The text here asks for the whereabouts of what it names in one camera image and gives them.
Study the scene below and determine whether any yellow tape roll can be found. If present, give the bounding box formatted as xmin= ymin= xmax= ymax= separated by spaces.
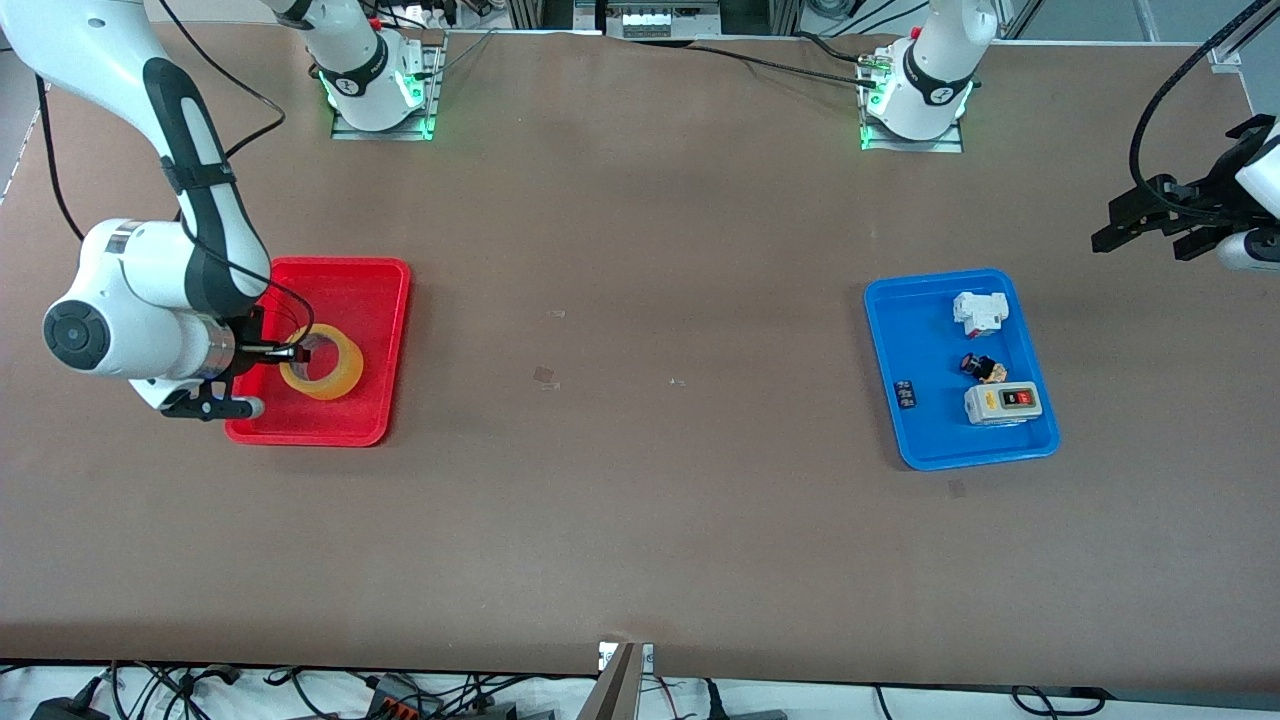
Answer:
xmin=278 ymin=323 xmax=365 ymax=402

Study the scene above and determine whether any red plastic tray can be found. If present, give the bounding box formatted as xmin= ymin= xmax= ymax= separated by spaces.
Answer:
xmin=224 ymin=256 xmax=413 ymax=448

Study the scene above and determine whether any white circuit breaker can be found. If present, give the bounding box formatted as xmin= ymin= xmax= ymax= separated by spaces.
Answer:
xmin=952 ymin=290 xmax=1011 ymax=338

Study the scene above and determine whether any blue plastic tray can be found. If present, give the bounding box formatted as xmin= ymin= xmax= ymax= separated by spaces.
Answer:
xmin=865 ymin=268 xmax=1061 ymax=471

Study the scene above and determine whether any white power strip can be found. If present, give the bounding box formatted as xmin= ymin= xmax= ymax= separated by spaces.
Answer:
xmin=378 ymin=0 xmax=448 ymax=31

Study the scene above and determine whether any orange black connector block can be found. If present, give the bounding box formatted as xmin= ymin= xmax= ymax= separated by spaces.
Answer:
xmin=365 ymin=674 xmax=443 ymax=720

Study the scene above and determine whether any black power adapter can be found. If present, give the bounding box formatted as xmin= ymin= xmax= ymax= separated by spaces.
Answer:
xmin=30 ymin=690 xmax=109 ymax=720

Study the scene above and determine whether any aluminium profile beam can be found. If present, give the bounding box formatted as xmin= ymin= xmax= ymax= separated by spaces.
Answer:
xmin=578 ymin=642 xmax=656 ymax=720

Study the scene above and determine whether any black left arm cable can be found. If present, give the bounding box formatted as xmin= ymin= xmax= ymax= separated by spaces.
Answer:
xmin=1128 ymin=0 xmax=1280 ymax=217

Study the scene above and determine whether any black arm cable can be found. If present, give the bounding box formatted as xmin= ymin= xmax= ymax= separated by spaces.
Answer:
xmin=35 ymin=0 xmax=317 ymax=353
xmin=1128 ymin=0 xmax=1280 ymax=217

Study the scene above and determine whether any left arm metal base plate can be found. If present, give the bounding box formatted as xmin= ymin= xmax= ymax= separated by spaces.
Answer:
xmin=860 ymin=58 xmax=966 ymax=154

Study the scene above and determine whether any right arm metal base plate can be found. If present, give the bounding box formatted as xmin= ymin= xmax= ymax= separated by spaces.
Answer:
xmin=330 ymin=38 xmax=438 ymax=142

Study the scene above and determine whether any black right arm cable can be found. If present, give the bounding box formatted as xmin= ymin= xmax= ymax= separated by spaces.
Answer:
xmin=35 ymin=0 xmax=317 ymax=353

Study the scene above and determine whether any grey switch box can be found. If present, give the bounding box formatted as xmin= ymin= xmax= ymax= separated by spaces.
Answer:
xmin=964 ymin=383 xmax=1045 ymax=428

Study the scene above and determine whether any black cable on table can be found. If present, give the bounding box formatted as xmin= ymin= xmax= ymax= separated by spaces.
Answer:
xmin=688 ymin=32 xmax=883 ymax=87

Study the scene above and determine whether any black looped floor cable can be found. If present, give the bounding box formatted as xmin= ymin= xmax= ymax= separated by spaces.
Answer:
xmin=1010 ymin=685 xmax=1109 ymax=717

